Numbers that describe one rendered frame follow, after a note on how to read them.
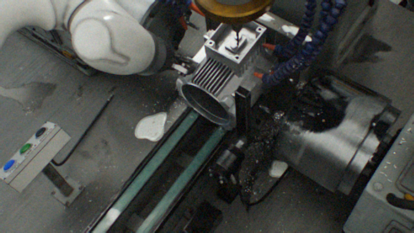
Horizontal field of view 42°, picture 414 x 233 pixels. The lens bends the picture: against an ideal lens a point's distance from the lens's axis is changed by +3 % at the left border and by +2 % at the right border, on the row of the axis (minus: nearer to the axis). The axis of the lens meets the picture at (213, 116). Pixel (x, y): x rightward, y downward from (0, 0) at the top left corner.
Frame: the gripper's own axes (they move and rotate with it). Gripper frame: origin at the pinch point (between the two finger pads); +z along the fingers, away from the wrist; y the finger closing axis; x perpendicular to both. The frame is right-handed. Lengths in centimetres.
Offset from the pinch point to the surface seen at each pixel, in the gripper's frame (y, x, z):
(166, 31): 14.7, -3.7, 10.6
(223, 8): -8.4, -15.2, -16.4
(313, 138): -35.1, -0.2, -1.5
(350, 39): -23, -26, 42
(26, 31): 63, 19, 22
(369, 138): -44.8, -6.0, -0.2
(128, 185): 0.2, 34.7, 3.0
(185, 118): -0.5, 14.3, 14.6
